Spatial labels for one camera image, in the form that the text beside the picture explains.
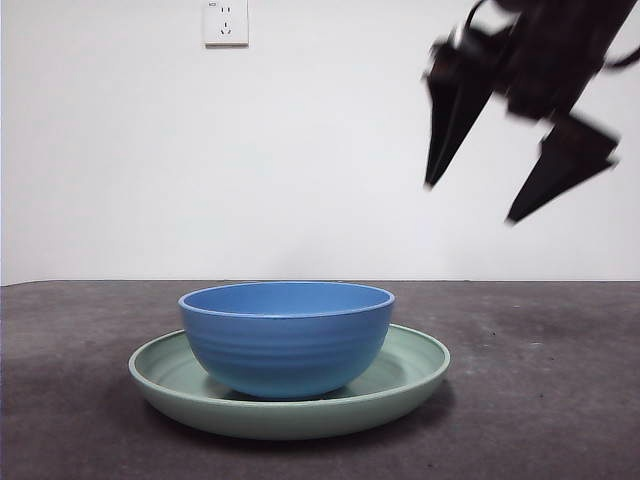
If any blue ribbed bowl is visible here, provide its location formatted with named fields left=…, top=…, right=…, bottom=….
left=178, top=280, right=398, bottom=400

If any pale green plate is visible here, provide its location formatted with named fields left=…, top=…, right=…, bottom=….
left=128, top=322, right=452, bottom=441

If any black cable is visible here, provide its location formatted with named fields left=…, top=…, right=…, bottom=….
left=602, top=45, right=640, bottom=72

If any white wall socket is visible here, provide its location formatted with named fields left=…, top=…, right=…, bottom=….
left=203, top=0, right=250, bottom=49

